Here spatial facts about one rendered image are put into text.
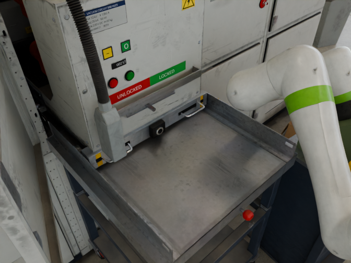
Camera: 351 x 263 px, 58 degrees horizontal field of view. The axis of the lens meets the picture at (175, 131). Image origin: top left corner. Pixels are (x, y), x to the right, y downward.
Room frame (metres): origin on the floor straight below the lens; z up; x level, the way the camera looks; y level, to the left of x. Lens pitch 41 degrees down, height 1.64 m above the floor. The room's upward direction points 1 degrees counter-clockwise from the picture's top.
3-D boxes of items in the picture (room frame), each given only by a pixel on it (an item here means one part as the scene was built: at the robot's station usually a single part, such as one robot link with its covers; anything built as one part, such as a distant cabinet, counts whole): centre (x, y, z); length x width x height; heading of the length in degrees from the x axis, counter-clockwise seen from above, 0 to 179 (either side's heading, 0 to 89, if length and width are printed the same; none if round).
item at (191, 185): (0.83, 0.03, 0.82); 0.68 x 0.62 x 0.06; 41
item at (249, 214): (0.56, -0.21, 0.82); 0.04 x 0.03 x 0.03; 41
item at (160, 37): (0.88, 0.08, 1.15); 0.48 x 0.01 x 0.48; 131
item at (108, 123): (0.69, 0.19, 1.04); 0.08 x 0.05 x 0.17; 41
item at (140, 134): (0.89, 0.09, 0.90); 0.54 x 0.05 x 0.06; 131
